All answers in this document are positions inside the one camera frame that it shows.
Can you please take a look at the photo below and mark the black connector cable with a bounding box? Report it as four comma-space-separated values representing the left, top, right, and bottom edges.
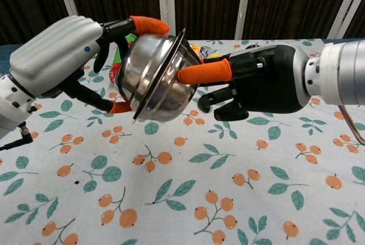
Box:
0, 123, 34, 152

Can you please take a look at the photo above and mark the teal table cover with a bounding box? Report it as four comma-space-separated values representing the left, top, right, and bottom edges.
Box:
0, 43, 22, 65

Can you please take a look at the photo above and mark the copper coloured cable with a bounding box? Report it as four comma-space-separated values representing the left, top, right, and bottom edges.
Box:
338, 104, 365, 146

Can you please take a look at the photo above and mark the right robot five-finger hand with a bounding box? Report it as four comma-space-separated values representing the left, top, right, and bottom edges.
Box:
178, 44, 311, 122

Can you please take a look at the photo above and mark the steel bowl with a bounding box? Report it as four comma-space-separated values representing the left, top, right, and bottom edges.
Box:
115, 29, 185, 120
132, 35, 201, 123

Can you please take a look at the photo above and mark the white yellow snack bag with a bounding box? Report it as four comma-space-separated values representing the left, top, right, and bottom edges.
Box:
189, 44, 222, 61

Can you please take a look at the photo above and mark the leaf and berry tablecloth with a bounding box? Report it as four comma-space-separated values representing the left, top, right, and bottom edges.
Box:
0, 38, 365, 245

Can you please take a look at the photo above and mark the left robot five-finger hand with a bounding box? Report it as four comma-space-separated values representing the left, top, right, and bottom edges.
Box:
8, 15, 169, 115

